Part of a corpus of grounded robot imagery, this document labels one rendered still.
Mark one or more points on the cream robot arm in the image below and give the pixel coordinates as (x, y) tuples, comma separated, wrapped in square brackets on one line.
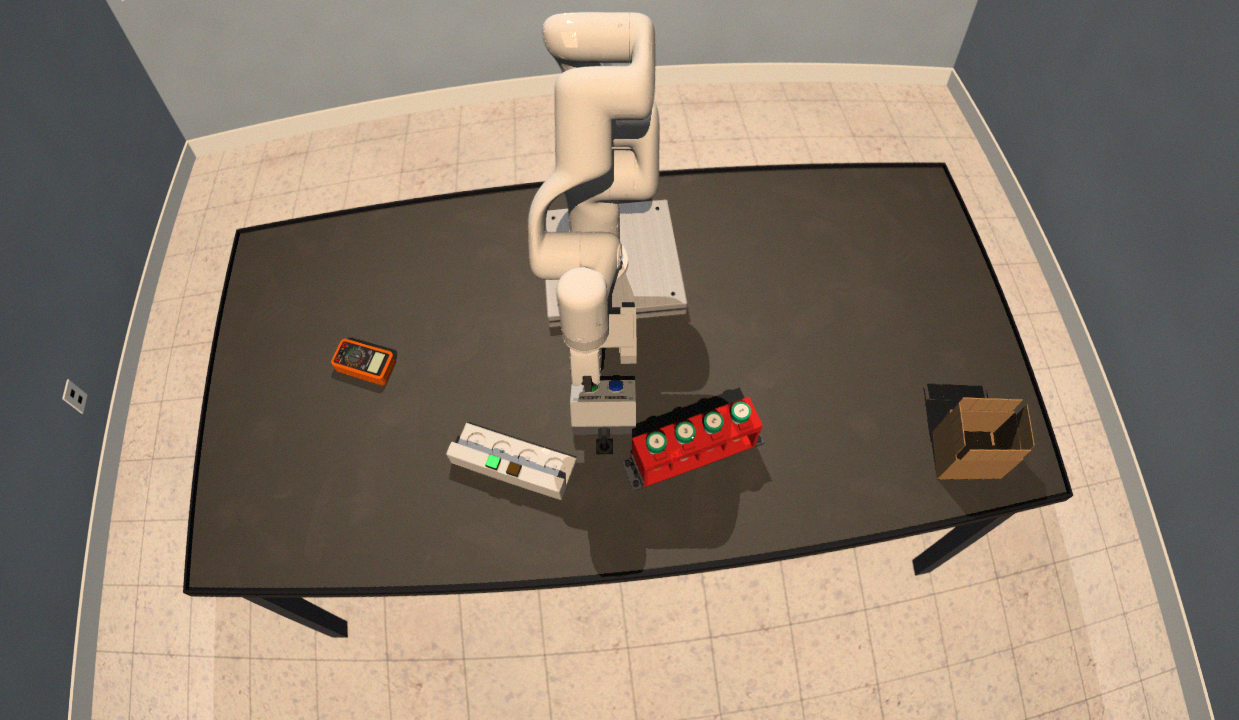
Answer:
[(597, 106)]

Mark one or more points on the orange digital multimeter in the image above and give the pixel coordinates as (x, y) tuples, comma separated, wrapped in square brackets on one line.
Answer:
[(363, 361)]

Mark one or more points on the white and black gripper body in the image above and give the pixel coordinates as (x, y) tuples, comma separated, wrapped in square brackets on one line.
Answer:
[(585, 363)]

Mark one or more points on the red tube rack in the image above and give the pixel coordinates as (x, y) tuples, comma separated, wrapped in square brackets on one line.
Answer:
[(722, 440)]

